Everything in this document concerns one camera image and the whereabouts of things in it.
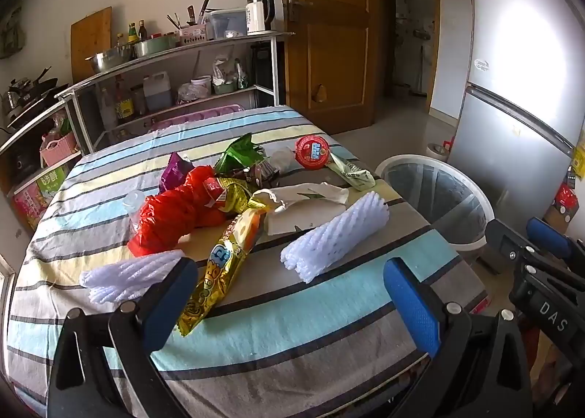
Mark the wooden door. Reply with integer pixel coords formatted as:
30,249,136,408
280,0,385,136

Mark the green snack wrapper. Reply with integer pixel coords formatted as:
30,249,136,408
214,132,267,174

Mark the white tissue pack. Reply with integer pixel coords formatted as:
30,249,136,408
251,183,350,236

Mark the clear plastic bottle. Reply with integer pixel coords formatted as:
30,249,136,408
122,190,151,236

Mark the crumpled plastic bag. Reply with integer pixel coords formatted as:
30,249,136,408
177,82,202,105

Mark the white round bin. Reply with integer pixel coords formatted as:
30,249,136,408
375,154,495,259

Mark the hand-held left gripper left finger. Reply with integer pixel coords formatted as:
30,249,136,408
46,256,202,418

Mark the silver fridge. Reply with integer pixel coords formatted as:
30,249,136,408
445,0,585,236

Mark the wooden cutting board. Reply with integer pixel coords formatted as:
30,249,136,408
71,6,113,72

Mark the white electric kettle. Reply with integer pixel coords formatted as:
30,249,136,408
246,0,277,35

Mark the green basket with packets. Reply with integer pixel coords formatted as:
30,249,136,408
211,57,250,95

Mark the striped tablecloth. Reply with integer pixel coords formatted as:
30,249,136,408
7,105,487,418

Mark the pink basket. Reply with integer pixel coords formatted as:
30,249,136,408
40,131,78,167

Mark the red plastic bag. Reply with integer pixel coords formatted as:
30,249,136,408
127,166,229,257

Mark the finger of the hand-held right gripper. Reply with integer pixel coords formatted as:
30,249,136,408
525,216,585,273
485,219,554,277

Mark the red round lid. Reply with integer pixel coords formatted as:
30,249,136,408
294,135,331,170

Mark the green and white packet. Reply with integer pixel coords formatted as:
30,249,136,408
327,152,376,191

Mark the white metal shelf rack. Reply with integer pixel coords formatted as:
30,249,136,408
0,32,295,200

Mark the clear storage box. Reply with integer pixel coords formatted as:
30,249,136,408
203,8,250,41

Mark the white foam fruit net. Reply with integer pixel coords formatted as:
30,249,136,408
79,249,186,307
280,190,390,284

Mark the black wok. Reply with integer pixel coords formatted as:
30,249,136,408
4,66,60,101

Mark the purple snack wrapper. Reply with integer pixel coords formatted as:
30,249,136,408
158,152,195,194

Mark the green printed box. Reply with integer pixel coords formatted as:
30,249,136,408
37,166,69,204

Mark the gold and red wrapper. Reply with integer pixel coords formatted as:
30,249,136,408
203,175,257,218

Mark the dark snack wrapper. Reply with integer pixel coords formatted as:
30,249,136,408
238,160,282,190

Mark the clear plastic wrap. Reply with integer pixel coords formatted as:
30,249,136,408
267,146,298,174

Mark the metal basin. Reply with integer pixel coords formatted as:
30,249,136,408
86,47,135,74

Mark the small white bin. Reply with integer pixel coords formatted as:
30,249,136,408
425,141,451,163

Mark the pink utensil holder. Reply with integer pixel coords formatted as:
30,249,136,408
167,0,211,46

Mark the yellow label sauce bottle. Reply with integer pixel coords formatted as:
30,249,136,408
113,75,134,123

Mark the yellow snack wrapper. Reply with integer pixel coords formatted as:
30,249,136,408
176,210,266,337

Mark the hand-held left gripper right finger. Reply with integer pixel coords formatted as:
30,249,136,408
383,257,535,418

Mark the pink printed box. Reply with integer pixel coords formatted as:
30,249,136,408
13,185,49,231

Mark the translucent oil jug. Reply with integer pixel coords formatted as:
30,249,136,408
143,72,173,113

